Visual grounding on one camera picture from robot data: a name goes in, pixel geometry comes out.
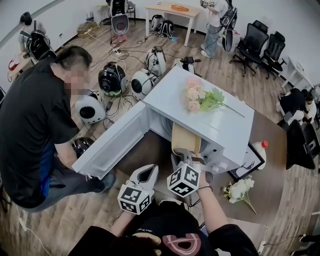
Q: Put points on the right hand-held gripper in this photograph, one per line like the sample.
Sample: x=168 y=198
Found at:
x=183 y=180

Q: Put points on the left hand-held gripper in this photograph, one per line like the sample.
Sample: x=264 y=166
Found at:
x=132 y=198

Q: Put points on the beige paper food container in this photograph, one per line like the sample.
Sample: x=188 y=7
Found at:
x=185 y=138

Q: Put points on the white microwave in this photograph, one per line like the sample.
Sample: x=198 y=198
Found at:
x=225 y=132

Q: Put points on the person's right forearm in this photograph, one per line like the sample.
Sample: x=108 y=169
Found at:
x=212 y=212

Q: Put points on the person's left forearm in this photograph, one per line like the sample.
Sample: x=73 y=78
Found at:
x=122 y=222

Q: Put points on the glass vessel with red liquid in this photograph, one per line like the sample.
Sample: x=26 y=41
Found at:
x=10 y=65

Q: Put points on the person's right hand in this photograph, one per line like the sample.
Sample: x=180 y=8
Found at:
x=206 y=176

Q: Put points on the person's black top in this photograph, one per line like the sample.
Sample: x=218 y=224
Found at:
x=162 y=225

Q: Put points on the pink flower bouquet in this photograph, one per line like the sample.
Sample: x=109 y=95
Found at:
x=193 y=95

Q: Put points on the white flower bouquet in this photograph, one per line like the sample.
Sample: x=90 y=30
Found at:
x=238 y=190

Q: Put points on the clear bottle with red cap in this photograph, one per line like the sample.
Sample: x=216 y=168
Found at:
x=258 y=151

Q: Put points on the white pod backpack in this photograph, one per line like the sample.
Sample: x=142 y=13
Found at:
x=90 y=112
x=140 y=86

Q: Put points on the black pod backpack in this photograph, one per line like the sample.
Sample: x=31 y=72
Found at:
x=110 y=80

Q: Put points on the black office chair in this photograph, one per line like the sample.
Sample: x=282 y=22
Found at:
x=297 y=145
x=273 y=52
x=250 y=42

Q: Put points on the white power strip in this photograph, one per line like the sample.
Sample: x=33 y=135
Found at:
x=261 y=246
x=22 y=223

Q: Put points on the grey and white backpack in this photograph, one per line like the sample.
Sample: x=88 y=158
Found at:
x=156 y=22

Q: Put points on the white desk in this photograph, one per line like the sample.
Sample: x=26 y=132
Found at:
x=297 y=70

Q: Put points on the orange tray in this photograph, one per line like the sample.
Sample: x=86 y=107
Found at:
x=179 y=8

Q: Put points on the light wooden table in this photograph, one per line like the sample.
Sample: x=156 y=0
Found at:
x=162 y=7

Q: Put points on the round wooden table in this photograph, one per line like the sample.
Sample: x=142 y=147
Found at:
x=22 y=65

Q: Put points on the black router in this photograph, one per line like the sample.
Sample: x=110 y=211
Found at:
x=90 y=17

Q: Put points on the deer picture frame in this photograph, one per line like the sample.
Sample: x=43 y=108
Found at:
x=246 y=166

